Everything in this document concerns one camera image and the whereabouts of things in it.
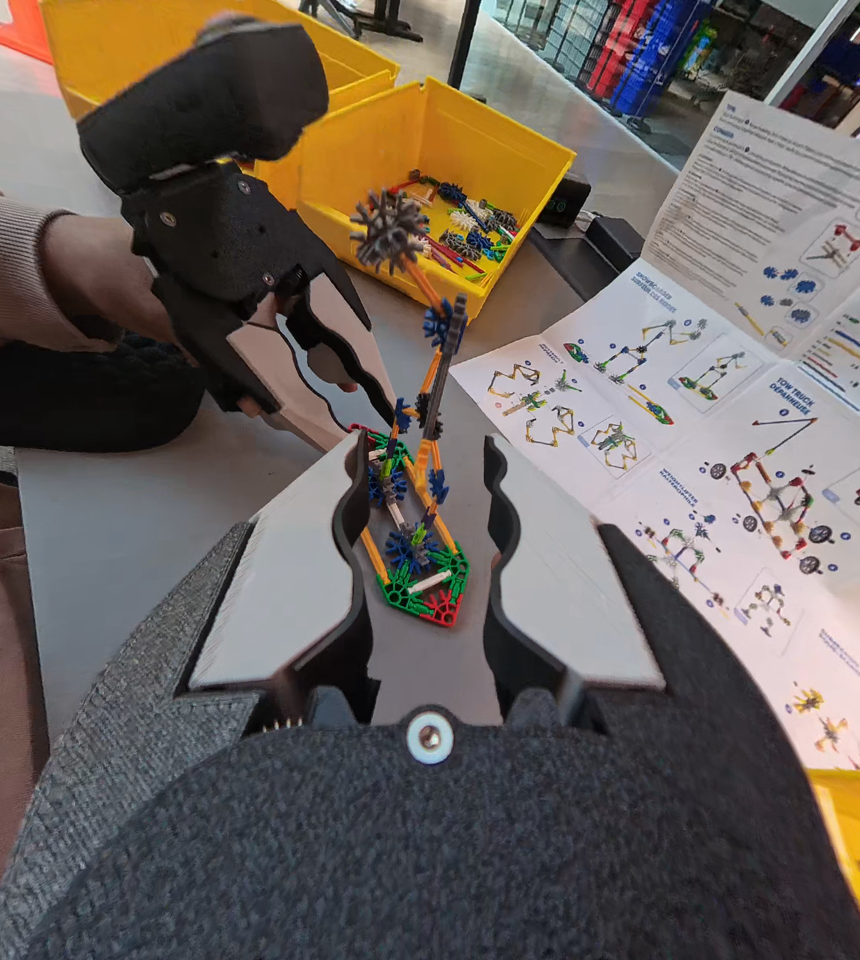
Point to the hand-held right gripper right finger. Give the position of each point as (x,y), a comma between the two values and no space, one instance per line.
(580,592)

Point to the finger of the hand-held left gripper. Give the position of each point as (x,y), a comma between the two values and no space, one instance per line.
(351,337)
(272,367)

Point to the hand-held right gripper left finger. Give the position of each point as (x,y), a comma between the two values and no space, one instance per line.
(280,592)

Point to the long yellow rod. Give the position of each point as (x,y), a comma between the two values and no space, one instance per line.
(373,551)
(445,529)

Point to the multicolour rod connector toy figure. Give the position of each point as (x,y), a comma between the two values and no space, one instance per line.
(388,229)

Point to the green fan-shaped connector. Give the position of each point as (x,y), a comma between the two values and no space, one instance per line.
(396,592)
(456,566)

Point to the connector assembly with yellow rods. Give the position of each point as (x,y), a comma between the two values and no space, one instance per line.
(396,454)

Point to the red corner connector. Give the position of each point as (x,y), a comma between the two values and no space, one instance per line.
(441,607)

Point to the short white rod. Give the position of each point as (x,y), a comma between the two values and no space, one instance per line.
(430,581)

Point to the large yellow parts bin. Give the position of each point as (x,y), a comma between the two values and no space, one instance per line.
(370,150)

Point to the person's left hand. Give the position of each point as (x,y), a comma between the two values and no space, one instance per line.
(107,285)

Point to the pile of toy parts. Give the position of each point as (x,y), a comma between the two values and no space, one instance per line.
(475,240)

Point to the white instruction sheet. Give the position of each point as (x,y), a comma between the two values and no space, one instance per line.
(767,667)

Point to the black chair armrest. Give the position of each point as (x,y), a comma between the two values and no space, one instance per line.
(62,405)

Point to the small yellow parts bin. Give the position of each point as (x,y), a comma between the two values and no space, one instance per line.
(114,30)

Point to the small black device green display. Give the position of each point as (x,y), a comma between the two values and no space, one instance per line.
(565,202)

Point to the black office chair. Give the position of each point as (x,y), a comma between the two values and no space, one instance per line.
(370,15)

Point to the orange traffic cone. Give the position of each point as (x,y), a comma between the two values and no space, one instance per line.
(24,30)

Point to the black power adapter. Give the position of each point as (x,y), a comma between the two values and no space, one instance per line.
(614,240)

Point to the rack of coloured storage boxes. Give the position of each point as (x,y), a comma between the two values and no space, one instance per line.
(625,45)

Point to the black metal post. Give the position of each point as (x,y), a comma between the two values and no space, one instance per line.
(463,45)

